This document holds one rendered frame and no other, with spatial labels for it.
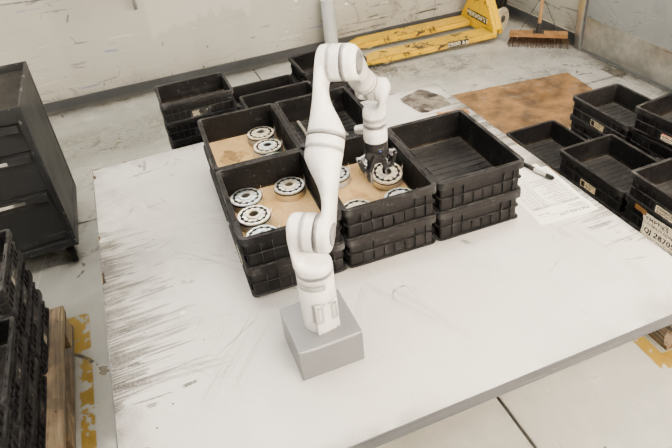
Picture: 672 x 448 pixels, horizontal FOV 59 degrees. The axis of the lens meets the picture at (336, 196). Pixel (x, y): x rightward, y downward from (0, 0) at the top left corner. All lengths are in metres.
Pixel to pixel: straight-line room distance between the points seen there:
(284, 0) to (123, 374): 3.87
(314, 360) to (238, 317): 0.33
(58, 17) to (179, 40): 0.87
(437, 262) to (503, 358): 0.39
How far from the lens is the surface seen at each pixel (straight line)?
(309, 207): 1.90
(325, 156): 1.36
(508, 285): 1.81
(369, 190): 1.95
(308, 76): 3.48
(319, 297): 1.45
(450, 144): 2.19
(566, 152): 2.86
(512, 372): 1.59
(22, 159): 3.05
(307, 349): 1.50
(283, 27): 5.18
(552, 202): 2.15
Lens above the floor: 1.93
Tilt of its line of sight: 35 degrees down
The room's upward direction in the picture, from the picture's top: 6 degrees counter-clockwise
